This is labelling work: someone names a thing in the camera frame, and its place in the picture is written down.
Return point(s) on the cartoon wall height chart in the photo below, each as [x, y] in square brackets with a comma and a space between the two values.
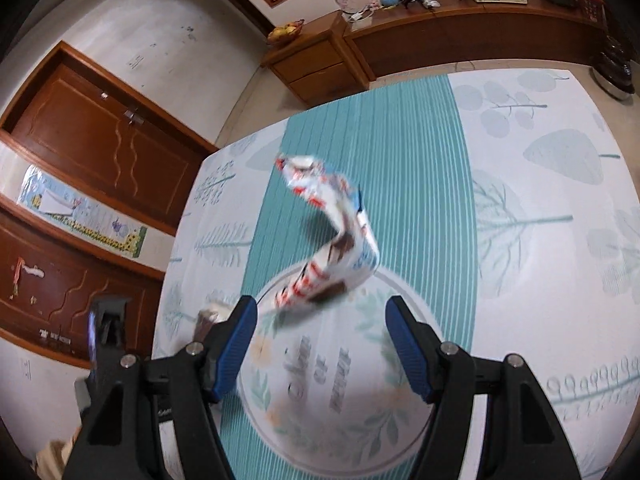
[81, 215]

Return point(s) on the red basket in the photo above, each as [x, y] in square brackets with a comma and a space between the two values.
[593, 11]

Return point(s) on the white teal patterned tablecloth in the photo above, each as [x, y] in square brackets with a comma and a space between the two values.
[505, 216]

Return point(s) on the brown wooden door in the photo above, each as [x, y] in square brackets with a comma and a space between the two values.
[88, 128]

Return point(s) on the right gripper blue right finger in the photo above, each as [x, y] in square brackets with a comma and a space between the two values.
[406, 334]

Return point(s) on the small wooden side cabinet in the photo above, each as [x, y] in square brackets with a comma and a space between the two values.
[318, 66]

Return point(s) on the long wooden tv cabinet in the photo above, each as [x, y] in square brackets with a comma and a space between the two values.
[464, 31]

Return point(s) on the white red wrapper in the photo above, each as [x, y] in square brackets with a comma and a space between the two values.
[349, 257]

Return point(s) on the black pot on floor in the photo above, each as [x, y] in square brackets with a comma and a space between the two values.
[611, 70]

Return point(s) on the golden fruit bowl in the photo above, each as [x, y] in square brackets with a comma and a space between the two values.
[282, 35]

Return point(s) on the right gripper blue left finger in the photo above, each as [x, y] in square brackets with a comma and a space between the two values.
[228, 342]

